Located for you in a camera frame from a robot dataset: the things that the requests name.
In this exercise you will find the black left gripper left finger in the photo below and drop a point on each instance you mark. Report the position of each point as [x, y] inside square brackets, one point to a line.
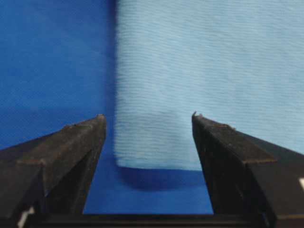
[50, 174]

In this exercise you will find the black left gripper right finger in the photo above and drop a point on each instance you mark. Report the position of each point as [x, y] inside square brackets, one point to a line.
[250, 178]

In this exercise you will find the light blue towel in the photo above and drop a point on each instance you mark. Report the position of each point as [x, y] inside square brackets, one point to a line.
[237, 62]

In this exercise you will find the dark blue table cloth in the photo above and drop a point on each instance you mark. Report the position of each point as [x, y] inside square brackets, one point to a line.
[57, 67]

